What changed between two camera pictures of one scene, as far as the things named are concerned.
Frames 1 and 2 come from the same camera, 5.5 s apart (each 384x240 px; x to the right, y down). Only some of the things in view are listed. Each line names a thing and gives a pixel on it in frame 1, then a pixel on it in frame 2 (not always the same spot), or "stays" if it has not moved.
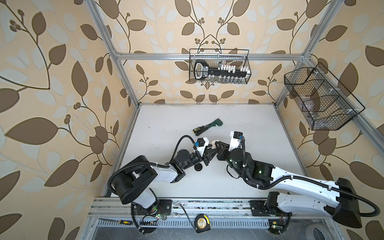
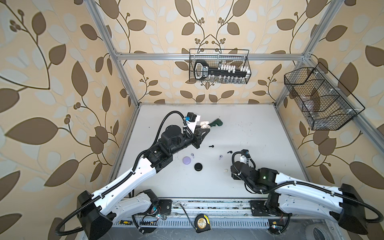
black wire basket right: [325, 103] stays
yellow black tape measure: [202, 223] stays
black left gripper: [209, 157] -> [197, 137]
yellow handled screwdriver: [126, 222] stays
